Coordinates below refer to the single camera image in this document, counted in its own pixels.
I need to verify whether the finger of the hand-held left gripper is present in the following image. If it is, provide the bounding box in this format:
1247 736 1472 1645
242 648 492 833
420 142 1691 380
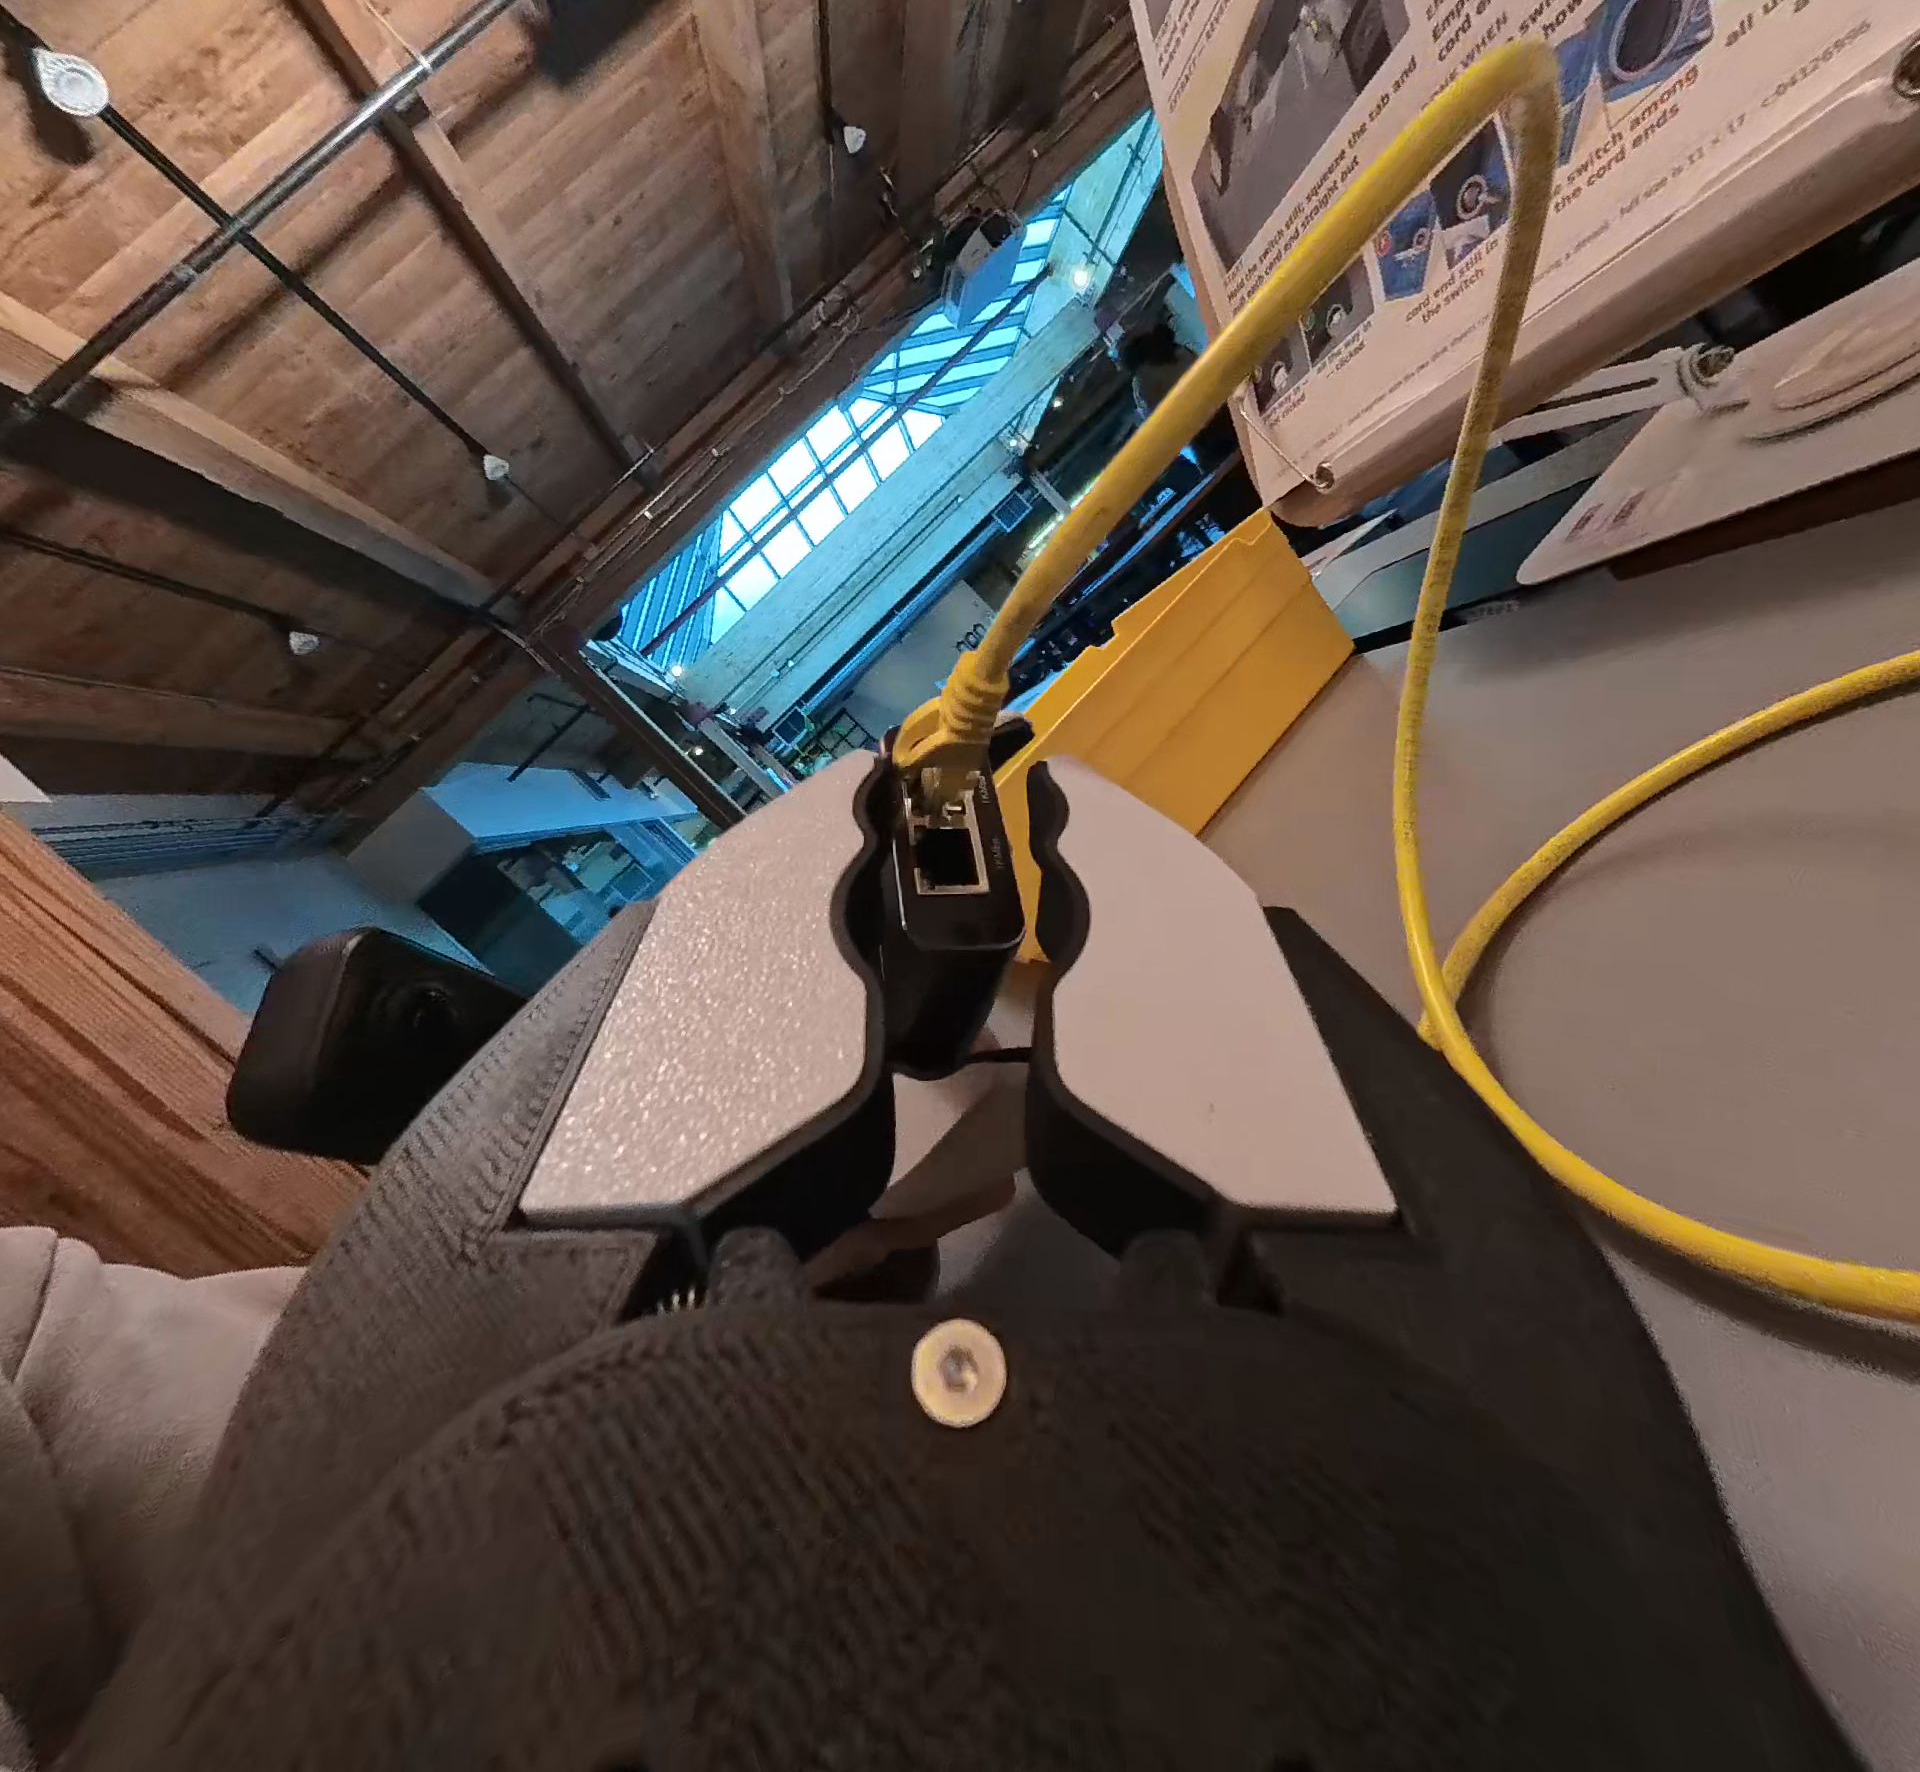
874 1066 1055 1220

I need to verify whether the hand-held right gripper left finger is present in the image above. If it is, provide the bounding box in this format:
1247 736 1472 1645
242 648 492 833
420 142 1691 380
513 745 900 1223

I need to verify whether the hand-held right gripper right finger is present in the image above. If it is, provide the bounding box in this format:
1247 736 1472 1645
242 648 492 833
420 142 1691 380
1024 750 1401 1220

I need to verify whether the black ethernet splitter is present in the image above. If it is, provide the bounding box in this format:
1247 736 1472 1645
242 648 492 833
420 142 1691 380
874 721 1037 1076

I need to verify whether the yellow ethernet cable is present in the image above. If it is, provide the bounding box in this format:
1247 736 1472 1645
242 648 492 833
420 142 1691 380
891 40 1920 1322

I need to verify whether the yellow storage bin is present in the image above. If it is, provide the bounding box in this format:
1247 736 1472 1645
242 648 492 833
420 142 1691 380
988 506 1355 964

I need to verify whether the person's left forearm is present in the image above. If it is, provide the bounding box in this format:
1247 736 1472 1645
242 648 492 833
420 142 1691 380
0 1223 304 1772

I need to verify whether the person's left hand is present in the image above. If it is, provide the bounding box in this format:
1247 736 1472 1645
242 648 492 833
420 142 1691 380
810 1210 942 1304

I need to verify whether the white clipboard stand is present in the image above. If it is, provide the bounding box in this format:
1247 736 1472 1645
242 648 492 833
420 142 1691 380
1478 266 1920 589

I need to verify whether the black ceiling pipe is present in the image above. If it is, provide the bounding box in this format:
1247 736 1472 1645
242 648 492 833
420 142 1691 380
0 0 723 432

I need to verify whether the instruction sheet clipboard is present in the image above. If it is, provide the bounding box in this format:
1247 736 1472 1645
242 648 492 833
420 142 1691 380
1103 0 1920 522

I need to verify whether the black lamp rail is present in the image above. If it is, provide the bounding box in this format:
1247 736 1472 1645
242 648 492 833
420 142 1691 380
0 0 511 469

